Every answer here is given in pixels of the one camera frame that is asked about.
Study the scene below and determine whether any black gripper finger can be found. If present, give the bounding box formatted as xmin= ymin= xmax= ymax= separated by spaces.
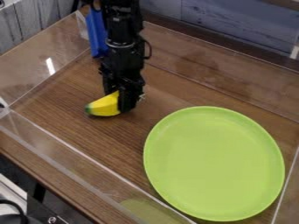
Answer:
xmin=117 ymin=83 xmax=144 ymax=113
xmin=101 ymin=73 xmax=119 ymax=95

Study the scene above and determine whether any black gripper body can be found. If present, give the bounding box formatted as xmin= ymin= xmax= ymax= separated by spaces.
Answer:
xmin=97 ymin=40 xmax=147 ymax=90

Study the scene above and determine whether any yellow toy banana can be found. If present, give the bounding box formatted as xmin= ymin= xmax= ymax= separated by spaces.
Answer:
xmin=85 ymin=91 xmax=120 ymax=116

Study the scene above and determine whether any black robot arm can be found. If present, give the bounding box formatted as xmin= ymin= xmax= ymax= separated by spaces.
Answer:
xmin=85 ymin=0 xmax=152 ymax=116

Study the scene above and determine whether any green round plate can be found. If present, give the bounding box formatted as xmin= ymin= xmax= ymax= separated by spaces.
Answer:
xmin=144 ymin=106 xmax=286 ymax=221

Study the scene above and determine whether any black device with knob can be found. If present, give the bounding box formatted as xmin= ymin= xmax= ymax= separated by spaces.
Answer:
xmin=25 ymin=200 xmax=69 ymax=224

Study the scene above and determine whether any blue plastic bracket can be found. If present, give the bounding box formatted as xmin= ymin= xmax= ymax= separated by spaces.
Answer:
xmin=85 ymin=8 xmax=108 ymax=58

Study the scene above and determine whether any clear acrylic enclosure wall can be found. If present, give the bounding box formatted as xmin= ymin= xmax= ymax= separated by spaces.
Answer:
xmin=0 ymin=14 xmax=299 ymax=224

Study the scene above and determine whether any black cable lower left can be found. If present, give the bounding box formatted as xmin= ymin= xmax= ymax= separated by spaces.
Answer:
xmin=0 ymin=199 xmax=31 ymax=224

